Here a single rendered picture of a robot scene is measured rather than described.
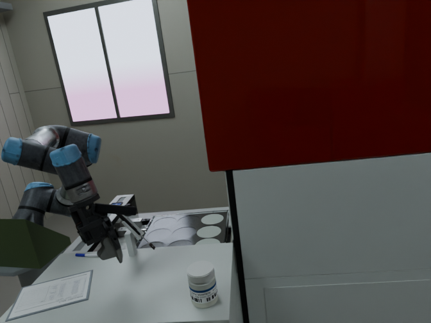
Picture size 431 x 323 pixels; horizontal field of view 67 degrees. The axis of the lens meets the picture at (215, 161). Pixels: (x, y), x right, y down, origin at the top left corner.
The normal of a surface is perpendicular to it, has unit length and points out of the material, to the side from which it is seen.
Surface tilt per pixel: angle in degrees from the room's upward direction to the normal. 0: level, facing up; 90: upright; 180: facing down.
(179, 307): 0
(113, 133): 90
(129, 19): 90
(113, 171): 90
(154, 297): 0
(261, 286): 90
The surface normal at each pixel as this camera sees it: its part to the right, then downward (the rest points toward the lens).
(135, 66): -0.23, 0.30
